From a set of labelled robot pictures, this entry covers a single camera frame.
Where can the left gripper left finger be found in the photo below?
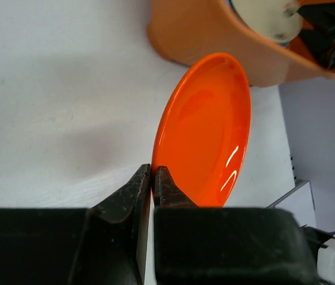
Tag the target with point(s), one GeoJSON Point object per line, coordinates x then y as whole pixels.
{"type": "Point", "coordinates": [104, 244]}

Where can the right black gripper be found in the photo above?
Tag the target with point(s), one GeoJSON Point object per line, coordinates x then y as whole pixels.
{"type": "Point", "coordinates": [320, 16]}

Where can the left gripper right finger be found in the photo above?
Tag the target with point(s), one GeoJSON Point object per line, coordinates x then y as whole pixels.
{"type": "Point", "coordinates": [206, 245]}

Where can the cream white round plate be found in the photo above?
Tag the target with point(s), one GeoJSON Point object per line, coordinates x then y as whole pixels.
{"type": "Point", "coordinates": [277, 20]}

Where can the orange round plate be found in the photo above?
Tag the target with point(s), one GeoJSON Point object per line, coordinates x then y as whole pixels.
{"type": "Point", "coordinates": [203, 133]}

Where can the orange plastic bin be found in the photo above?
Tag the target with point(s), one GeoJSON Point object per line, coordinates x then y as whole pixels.
{"type": "Point", "coordinates": [185, 31]}

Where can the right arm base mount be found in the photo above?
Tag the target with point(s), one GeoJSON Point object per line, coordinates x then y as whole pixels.
{"type": "Point", "coordinates": [322, 245]}

